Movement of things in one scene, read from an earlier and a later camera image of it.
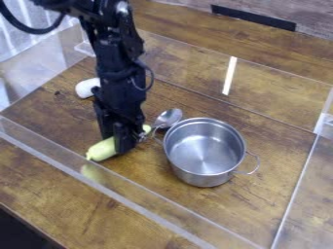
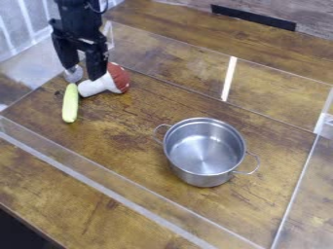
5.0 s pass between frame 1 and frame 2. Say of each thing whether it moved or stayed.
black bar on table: stayed
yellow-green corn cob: moved
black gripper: moved
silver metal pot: stayed
